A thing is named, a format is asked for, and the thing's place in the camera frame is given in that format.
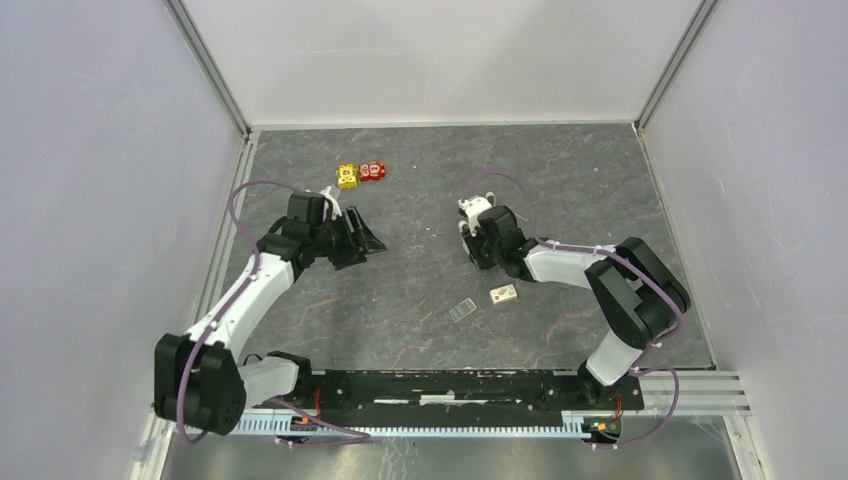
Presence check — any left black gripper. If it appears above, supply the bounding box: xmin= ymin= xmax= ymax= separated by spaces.
xmin=309 ymin=206 xmax=386 ymax=271

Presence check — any white staple box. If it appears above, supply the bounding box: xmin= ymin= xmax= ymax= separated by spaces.
xmin=489 ymin=284 xmax=518 ymax=305

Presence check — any grey staple tray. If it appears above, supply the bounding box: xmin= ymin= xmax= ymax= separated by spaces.
xmin=448 ymin=298 xmax=477 ymax=322

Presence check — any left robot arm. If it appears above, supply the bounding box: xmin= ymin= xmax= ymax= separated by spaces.
xmin=153 ymin=188 xmax=387 ymax=436

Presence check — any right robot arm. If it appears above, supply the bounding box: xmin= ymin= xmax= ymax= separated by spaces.
xmin=458 ymin=196 xmax=691 ymax=408

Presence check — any yellow toy block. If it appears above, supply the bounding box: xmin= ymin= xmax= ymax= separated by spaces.
xmin=337 ymin=164 xmax=359 ymax=190

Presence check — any red toy block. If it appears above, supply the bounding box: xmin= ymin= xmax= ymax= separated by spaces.
xmin=358 ymin=161 xmax=386 ymax=182

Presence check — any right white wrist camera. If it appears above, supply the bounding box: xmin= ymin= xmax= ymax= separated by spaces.
xmin=457 ymin=191 xmax=496 ymax=236

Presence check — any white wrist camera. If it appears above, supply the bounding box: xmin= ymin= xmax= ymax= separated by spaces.
xmin=457 ymin=191 xmax=496 ymax=236
xmin=320 ymin=185 xmax=342 ymax=220

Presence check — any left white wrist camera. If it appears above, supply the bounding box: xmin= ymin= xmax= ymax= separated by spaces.
xmin=320 ymin=185 xmax=342 ymax=220

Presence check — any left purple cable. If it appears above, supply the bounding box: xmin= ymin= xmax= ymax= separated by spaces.
xmin=175 ymin=180 xmax=372 ymax=446

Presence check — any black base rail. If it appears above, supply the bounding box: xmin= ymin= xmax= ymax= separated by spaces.
xmin=284 ymin=369 xmax=645 ymax=428

